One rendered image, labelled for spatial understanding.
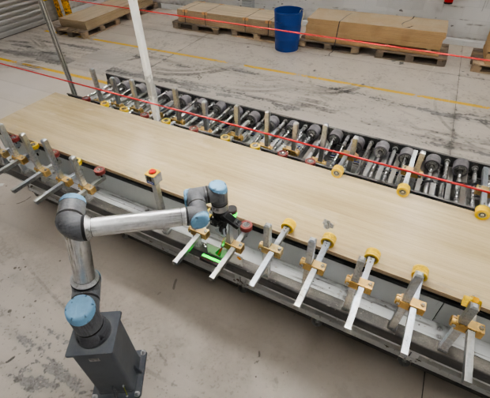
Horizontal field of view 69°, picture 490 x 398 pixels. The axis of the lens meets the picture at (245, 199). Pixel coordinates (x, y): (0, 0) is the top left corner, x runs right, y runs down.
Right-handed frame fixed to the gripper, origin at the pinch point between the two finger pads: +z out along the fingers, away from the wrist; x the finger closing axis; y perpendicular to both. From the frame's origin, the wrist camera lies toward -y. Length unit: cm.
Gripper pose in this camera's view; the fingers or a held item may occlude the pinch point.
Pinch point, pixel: (225, 235)
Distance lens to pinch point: 200.9
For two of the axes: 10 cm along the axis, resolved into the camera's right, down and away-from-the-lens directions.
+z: 0.2, 7.4, 6.8
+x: -4.7, 6.0, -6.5
